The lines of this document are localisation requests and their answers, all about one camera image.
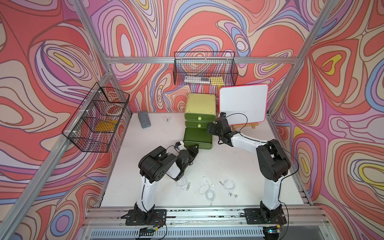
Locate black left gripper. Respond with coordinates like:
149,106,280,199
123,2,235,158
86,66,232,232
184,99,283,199
181,144,199,173

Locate white earphones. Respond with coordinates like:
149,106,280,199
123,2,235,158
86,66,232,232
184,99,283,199
198,176,216,207
219,179,238,198
176,176,191,191

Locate green top drawer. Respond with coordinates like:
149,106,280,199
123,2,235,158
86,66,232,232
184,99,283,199
185,113,216,123

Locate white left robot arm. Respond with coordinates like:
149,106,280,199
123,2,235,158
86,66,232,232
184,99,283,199
121,142,199,226

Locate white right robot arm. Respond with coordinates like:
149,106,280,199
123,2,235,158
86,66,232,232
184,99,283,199
207,117,291,226

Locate yellow pink drawer cabinet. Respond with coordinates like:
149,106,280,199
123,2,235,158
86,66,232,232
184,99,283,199
185,94,216,116

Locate pink framed whiteboard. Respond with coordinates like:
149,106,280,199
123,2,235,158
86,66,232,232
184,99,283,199
219,84,268,126

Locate wooden whiteboard easel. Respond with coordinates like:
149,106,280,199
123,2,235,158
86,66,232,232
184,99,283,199
232,123,259,132

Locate grey felt eraser block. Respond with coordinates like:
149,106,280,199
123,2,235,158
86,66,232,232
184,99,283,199
138,111,151,129

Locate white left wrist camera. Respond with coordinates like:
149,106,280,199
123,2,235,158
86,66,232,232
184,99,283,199
175,141,186,151

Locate black wire basket back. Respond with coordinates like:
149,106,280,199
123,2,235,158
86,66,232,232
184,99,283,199
173,50,239,87

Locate black wire basket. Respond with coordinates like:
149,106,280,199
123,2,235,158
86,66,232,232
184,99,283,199
62,83,130,153
173,50,239,87

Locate black wire basket left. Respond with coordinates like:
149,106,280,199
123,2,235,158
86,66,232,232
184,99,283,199
62,83,130,153

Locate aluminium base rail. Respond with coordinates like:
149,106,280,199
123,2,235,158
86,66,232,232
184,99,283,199
76,205,337,240

